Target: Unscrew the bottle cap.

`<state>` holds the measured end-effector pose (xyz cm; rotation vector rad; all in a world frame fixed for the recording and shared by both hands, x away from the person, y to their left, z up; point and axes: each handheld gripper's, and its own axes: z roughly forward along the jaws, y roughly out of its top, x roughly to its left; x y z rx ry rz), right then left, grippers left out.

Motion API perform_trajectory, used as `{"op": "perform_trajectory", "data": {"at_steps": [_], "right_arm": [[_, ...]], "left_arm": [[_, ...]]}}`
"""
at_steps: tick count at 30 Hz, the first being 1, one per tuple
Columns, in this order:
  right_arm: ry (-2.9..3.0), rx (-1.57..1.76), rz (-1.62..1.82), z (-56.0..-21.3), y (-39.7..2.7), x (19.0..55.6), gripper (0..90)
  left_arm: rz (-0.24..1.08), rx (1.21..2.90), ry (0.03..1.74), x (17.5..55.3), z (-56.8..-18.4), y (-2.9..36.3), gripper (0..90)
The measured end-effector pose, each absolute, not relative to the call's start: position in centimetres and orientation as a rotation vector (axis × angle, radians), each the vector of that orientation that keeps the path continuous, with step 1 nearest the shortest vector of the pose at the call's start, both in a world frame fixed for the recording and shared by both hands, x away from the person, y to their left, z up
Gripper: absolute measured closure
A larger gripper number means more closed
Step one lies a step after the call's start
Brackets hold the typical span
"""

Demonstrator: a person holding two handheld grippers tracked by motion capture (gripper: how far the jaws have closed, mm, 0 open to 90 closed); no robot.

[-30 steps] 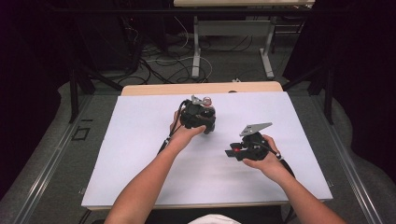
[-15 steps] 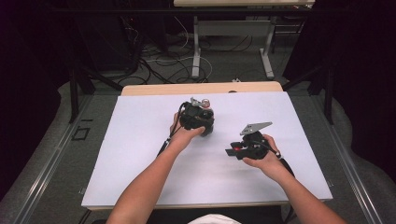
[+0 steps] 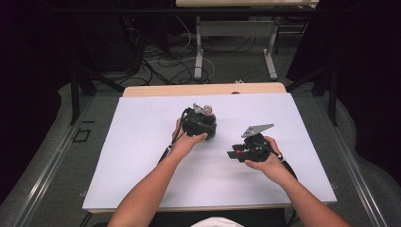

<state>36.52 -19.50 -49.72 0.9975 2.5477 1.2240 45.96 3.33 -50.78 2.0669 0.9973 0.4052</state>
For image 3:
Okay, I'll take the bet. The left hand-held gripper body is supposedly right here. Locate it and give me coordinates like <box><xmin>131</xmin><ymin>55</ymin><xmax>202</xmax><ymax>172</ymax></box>
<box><xmin>181</xmin><ymin>103</ymin><xmax>218</xmax><ymax>141</ymax></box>

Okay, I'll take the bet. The person's right hand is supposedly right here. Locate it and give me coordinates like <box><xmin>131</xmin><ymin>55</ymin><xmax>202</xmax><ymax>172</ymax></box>
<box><xmin>244</xmin><ymin>135</ymin><xmax>289</xmax><ymax>183</ymax></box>

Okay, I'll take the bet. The person's left hand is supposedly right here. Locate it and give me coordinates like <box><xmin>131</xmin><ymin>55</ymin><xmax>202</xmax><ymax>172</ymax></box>
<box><xmin>171</xmin><ymin>117</ymin><xmax>209</xmax><ymax>159</ymax></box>

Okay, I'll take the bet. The white desk with metal legs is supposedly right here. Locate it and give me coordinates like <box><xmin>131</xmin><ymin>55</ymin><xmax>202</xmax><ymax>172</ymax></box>
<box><xmin>175</xmin><ymin>0</ymin><xmax>320</xmax><ymax>81</ymax></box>

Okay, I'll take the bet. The white table mat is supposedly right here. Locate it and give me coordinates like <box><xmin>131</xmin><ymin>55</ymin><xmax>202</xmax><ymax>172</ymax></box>
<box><xmin>82</xmin><ymin>92</ymin><xmax>339</xmax><ymax>211</ymax></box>

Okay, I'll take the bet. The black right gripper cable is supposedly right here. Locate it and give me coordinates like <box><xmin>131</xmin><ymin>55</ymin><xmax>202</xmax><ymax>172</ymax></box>
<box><xmin>252</xmin><ymin>142</ymin><xmax>299</xmax><ymax>182</ymax></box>

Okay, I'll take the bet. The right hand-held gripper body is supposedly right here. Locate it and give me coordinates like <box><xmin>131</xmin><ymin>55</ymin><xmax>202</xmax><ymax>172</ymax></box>
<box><xmin>235</xmin><ymin>123</ymin><xmax>276</xmax><ymax>164</ymax></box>

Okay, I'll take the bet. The bundle of black floor cables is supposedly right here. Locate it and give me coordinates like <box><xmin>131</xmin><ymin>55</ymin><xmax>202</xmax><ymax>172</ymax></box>
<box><xmin>117</xmin><ymin>17</ymin><xmax>197</xmax><ymax>88</ymax></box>

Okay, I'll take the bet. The black metal stand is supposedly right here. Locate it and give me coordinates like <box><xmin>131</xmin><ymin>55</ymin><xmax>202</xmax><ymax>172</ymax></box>
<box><xmin>285</xmin><ymin>64</ymin><xmax>339</xmax><ymax>128</ymax></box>
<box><xmin>69</xmin><ymin>61</ymin><xmax>126</xmax><ymax>126</ymax></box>

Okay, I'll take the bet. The person's white clothing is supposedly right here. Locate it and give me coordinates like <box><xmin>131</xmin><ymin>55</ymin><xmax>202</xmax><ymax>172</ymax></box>
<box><xmin>189</xmin><ymin>217</ymin><xmax>246</xmax><ymax>227</ymax></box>

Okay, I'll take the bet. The white floor cable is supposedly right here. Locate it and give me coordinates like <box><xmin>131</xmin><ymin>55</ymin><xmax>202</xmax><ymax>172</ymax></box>
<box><xmin>148</xmin><ymin>15</ymin><xmax>217</xmax><ymax>83</ymax></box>

